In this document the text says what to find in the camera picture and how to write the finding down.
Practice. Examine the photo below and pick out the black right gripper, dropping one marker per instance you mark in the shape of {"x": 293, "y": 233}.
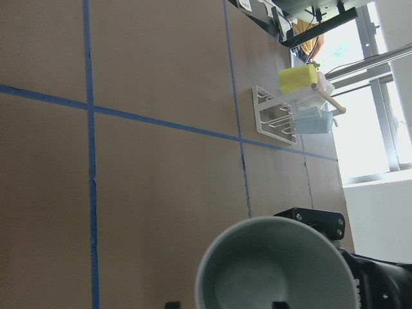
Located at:
{"x": 380, "y": 284}

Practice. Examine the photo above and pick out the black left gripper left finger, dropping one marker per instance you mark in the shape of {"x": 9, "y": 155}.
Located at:
{"x": 172, "y": 305}

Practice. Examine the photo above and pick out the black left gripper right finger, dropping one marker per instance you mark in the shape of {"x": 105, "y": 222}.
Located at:
{"x": 279, "y": 305}

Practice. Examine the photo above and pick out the grey plastic cup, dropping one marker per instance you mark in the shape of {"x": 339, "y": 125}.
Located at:
{"x": 265, "y": 259}

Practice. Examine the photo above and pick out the white plastic cup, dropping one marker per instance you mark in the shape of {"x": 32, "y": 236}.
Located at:
{"x": 311, "y": 99}

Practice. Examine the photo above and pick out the pink plastic cup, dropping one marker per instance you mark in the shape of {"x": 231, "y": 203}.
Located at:
{"x": 325, "y": 84}

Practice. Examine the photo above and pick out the yellow plastic cup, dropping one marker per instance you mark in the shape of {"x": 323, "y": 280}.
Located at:
{"x": 293, "y": 79}

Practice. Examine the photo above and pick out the brown table mat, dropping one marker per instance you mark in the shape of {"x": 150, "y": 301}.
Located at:
{"x": 128, "y": 143}

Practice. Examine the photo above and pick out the white wire cup rack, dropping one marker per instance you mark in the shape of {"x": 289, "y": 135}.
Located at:
{"x": 275, "y": 115}

